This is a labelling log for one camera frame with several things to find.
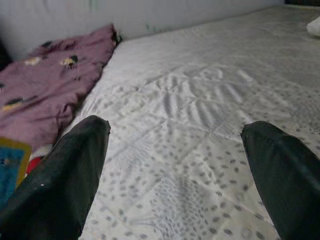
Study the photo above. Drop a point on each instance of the white quilted mattress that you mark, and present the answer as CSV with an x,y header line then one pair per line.
x,y
187,100

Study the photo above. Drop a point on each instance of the colourful children's book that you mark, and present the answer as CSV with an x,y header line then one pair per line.
x,y
10,162

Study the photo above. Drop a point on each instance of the beige pillow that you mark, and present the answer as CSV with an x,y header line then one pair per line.
x,y
315,27

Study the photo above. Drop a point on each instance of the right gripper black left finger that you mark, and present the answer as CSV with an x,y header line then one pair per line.
x,y
55,190

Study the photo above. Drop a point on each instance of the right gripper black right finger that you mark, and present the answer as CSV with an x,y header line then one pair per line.
x,y
290,185

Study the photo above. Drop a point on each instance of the pink cartoon print blanket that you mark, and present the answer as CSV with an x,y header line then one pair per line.
x,y
50,82

